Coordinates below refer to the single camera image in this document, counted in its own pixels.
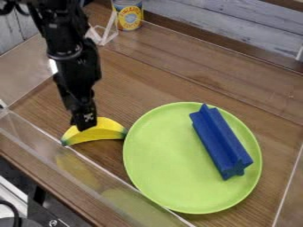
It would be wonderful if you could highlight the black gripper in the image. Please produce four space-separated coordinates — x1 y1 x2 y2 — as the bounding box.
54 39 102 131

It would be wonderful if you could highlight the black cable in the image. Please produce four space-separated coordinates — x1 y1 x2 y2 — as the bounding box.
0 199 23 227

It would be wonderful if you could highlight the clear acrylic corner bracket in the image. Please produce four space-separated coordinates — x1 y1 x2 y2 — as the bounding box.
86 12 119 46

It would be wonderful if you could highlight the yellow toy banana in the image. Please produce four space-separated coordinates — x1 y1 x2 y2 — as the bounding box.
61 117 129 146

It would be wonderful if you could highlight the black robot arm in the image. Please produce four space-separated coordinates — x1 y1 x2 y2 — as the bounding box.
0 0 102 131

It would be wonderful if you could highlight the clear acrylic front wall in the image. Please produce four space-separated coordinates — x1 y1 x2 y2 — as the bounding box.
0 107 196 227

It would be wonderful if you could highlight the blue star-shaped block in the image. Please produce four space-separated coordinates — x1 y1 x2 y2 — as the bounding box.
190 104 254 180

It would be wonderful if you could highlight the yellow labelled tin can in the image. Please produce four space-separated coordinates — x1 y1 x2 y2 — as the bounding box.
113 0 143 31

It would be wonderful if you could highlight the green round plate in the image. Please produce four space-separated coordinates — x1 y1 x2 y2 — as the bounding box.
123 102 264 215

